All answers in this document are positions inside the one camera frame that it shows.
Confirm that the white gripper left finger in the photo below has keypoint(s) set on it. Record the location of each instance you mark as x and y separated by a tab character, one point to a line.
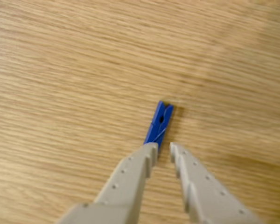
128	184

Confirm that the blue clothes peg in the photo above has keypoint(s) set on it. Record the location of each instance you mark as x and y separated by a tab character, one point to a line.
157	126

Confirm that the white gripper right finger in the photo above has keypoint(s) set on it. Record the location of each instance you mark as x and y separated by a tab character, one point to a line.
203	193

